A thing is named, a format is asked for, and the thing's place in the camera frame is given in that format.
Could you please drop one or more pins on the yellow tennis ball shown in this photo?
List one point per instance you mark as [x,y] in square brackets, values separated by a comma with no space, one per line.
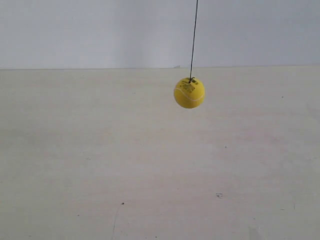
[189,93]

